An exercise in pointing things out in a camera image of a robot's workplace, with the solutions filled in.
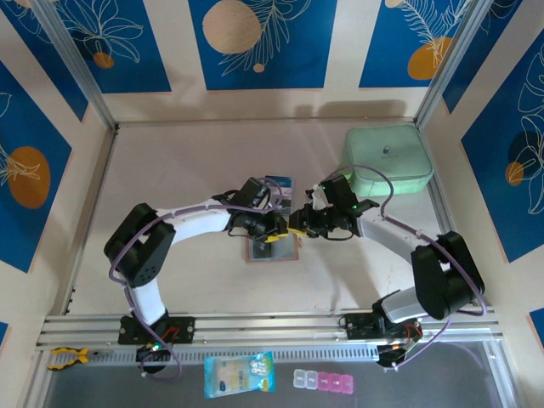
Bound mint green zip pouch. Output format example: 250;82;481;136
343;126;435;199

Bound wet wipes pack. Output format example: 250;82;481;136
203;350;277;400

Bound pink white pill organizer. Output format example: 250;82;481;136
292;368;355;394

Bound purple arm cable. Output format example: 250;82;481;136
109;176;285;337
325;164;489;373

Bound aluminium mounting rail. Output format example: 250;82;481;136
36;306;499;353

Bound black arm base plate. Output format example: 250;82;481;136
344;312;422;341
117;315;196;345

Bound aluminium side rail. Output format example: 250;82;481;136
62;130;119;316
418;125;476;308

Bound grey slotted cable duct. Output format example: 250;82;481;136
88;344;380;366

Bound blue floral wall poster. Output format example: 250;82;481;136
54;0;173;94
0;8;89;123
461;29;544;264
359;0;484;89
0;61;73;273
441;0;544;115
188;0;339;91

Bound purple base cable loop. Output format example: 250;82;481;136
139;329;188;383

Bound aluminium frame post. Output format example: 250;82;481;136
30;0;119;133
415;0;505;131

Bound yellow handled pliers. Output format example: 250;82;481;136
46;346;102;371

